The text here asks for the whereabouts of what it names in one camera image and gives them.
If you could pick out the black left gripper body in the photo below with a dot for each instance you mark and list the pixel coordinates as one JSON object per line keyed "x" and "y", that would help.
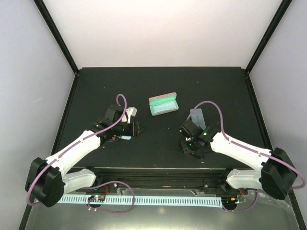
{"x": 124, "y": 132}

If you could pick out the beige glasses case green lining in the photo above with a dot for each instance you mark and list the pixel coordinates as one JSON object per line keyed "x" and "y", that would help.
{"x": 157, "y": 100}

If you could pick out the black right frame post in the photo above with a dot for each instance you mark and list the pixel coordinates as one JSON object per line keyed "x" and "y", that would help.
{"x": 280, "y": 12}

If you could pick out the black left frame post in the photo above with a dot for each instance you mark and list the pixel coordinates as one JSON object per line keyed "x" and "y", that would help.
{"x": 56, "y": 34}

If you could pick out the black frame post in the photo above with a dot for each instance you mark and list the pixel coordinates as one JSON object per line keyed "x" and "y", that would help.
{"x": 280, "y": 12}
{"x": 56, "y": 34}

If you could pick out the blue-grey glasses case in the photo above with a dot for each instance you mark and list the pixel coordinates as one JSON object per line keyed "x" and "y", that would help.
{"x": 197, "y": 118}

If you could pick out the white slotted cable duct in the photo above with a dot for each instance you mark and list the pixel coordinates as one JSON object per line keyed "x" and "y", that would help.
{"x": 142, "y": 200}

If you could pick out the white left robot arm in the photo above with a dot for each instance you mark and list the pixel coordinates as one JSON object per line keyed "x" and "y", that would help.
{"x": 49, "y": 179}

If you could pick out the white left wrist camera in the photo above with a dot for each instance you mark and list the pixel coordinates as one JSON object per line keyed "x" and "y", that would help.
{"x": 130, "y": 112}

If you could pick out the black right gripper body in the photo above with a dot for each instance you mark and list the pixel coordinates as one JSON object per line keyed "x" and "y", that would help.
{"x": 192, "y": 145}

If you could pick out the black front mounting rail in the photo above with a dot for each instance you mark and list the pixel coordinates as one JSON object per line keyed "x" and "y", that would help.
{"x": 209, "y": 181}

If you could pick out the light blue cleaning cloth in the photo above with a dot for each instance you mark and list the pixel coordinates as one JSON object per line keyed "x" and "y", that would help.
{"x": 165, "y": 107}

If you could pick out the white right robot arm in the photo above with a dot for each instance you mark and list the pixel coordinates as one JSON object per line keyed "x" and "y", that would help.
{"x": 254, "y": 157}

